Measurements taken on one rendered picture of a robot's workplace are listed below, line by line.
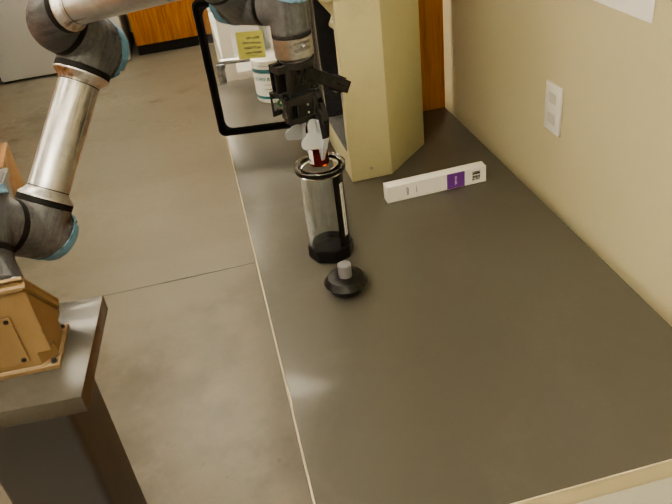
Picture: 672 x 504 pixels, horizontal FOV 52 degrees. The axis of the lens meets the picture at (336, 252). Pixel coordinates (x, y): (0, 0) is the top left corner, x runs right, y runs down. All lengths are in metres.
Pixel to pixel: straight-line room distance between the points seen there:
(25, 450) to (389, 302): 0.79
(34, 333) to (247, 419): 1.26
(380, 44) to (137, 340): 1.78
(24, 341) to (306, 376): 0.54
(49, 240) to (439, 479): 0.93
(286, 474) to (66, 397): 1.11
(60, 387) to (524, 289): 0.92
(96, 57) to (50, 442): 0.80
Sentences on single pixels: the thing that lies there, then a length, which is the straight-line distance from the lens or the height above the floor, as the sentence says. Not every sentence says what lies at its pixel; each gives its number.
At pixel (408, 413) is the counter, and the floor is 0.94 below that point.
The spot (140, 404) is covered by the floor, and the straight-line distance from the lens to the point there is 2.72.
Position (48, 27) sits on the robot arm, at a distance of 1.49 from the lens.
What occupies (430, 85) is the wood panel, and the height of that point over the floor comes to 1.02.
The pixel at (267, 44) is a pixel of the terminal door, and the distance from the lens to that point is 2.01.
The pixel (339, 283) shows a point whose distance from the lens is 1.40.
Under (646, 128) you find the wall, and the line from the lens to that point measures 1.38.
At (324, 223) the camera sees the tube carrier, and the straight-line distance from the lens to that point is 1.47.
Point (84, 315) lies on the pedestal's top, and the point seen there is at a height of 0.94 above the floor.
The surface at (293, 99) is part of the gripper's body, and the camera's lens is 1.33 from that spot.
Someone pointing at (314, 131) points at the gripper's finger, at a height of 1.25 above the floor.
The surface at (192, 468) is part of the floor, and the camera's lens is 2.44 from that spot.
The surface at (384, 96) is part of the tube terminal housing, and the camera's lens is 1.77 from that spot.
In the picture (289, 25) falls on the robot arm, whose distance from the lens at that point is 1.30.
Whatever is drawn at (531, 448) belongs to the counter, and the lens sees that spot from 1.13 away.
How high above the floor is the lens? 1.80
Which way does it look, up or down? 33 degrees down
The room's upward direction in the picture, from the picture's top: 8 degrees counter-clockwise
